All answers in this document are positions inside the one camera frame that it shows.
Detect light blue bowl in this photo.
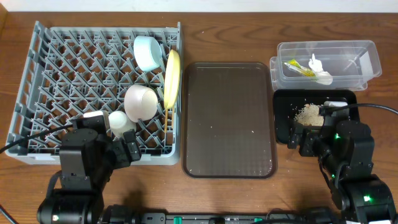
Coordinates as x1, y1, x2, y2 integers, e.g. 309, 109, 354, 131
133, 36, 162, 72

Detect yellow plate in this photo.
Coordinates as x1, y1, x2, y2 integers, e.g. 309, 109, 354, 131
164, 50, 181, 110

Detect grey dishwasher rack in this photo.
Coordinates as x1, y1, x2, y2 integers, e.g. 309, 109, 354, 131
6, 23, 183, 165

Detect brown serving tray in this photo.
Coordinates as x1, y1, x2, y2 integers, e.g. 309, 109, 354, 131
182, 62, 277, 179

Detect yellow green wrapper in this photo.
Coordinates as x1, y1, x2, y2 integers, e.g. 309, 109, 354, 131
284, 59, 315, 77

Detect crumpled white tissue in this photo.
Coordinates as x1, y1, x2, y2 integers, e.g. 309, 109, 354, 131
308, 54, 333, 85

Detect white rice bowl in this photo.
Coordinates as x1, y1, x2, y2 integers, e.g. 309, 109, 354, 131
124, 85, 158, 123

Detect black waste tray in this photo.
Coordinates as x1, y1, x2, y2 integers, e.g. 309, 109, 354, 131
273, 89, 357, 144

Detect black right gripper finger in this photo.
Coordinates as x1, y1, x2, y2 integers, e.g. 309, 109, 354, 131
287, 121, 303, 149
299, 130, 314, 156

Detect rice food scraps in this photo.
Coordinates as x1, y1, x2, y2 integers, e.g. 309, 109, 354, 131
294, 104, 324, 126

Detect clear plastic bin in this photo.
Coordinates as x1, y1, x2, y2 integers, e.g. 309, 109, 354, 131
270, 40, 382, 91

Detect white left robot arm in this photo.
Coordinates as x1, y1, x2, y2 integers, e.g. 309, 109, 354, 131
37, 128, 141, 223

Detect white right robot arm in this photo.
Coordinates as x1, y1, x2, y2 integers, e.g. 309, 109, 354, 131
287, 120, 397, 223

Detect white cup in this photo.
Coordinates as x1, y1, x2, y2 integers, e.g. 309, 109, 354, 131
108, 111, 137, 138

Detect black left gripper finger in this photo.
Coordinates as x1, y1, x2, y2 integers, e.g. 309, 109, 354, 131
123, 129, 142, 162
112, 139, 132, 169

